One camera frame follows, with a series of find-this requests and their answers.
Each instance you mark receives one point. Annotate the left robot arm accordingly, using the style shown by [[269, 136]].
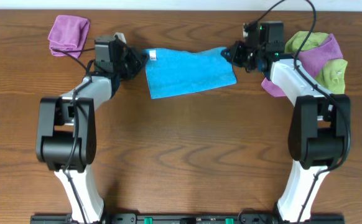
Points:
[[66, 133]]

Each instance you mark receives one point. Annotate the folded purple cloth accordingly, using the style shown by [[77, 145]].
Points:
[[69, 33]]

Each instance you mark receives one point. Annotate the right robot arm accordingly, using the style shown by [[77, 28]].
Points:
[[319, 135]]

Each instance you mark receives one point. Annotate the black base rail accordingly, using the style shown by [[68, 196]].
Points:
[[130, 218]]

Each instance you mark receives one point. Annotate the crumpled green cloth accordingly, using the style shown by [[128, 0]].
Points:
[[331, 73]]

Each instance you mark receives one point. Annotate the blue microfiber cloth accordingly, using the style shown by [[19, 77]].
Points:
[[173, 72]]

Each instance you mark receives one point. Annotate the crumpled purple cloth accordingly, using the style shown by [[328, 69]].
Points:
[[321, 56]]

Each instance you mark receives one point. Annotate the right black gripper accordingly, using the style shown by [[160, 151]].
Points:
[[241, 57]]

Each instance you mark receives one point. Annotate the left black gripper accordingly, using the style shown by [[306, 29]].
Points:
[[130, 62]]

